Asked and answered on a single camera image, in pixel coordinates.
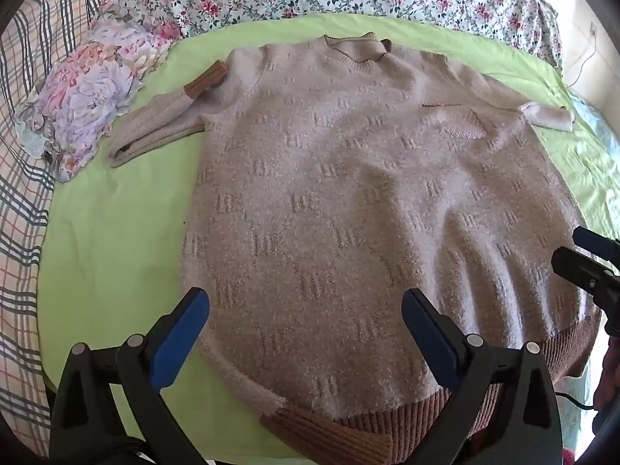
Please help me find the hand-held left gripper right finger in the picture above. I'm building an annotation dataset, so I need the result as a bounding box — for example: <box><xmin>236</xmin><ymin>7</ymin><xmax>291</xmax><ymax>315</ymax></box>
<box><xmin>401</xmin><ymin>287</ymin><xmax>565</xmax><ymax>465</ymax></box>

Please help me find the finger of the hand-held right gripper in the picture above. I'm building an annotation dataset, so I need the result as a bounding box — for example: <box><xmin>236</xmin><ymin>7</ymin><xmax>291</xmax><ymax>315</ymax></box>
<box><xmin>551</xmin><ymin>247</ymin><xmax>620</xmax><ymax>302</ymax></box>
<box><xmin>572</xmin><ymin>227</ymin><xmax>620</xmax><ymax>272</ymax></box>

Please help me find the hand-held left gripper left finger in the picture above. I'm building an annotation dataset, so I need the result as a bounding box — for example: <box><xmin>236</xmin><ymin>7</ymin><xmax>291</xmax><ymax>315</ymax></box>
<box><xmin>48</xmin><ymin>287</ymin><xmax>210</xmax><ymax>465</ymax></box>

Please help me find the beige knitted sweater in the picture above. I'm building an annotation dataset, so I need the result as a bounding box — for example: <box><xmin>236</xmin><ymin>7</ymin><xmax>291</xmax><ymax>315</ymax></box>
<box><xmin>107</xmin><ymin>32</ymin><xmax>602</xmax><ymax>465</ymax></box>

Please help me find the light green bed sheet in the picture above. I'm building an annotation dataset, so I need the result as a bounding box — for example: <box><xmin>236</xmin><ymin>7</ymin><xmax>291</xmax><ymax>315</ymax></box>
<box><xmin>41</xmin><ymin>12</ymin><xmax>620</xmax><ymax>458</ymax></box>

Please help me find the light blue bed sheet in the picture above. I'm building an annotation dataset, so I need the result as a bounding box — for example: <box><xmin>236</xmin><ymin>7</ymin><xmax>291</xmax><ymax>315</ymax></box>
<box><xmin>552</xmin><ymin>88</ymin><xmax>620</xmax><ymax>465</ymax></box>

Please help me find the plaid bedsheet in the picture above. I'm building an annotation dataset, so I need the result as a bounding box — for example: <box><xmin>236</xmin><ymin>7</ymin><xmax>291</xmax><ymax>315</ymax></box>
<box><xmin>0</xmin><ymin>0</ymin><xmax>122</xmax><ymax>434</ymax></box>

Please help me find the purple pink floral cloth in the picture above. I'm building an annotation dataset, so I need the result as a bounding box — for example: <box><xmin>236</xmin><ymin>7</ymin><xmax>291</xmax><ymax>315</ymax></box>
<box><xmin>14</xmin><ymin>2</ymin><xmax>184</xmax><ymax>184</ymax></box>

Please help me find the black cable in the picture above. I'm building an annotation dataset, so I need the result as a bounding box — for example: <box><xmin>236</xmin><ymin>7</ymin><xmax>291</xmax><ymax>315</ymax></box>
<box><xmin>553</xmin><ymin>389</ymin><xmax>602</xmax><ymax>410</ymax></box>

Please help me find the white wall cable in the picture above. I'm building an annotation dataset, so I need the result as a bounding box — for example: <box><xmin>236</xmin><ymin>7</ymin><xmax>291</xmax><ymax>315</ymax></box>
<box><xmin>566</xmin><ymin>23</ymin><xmax>600</xmax><ymax>89</ymax></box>

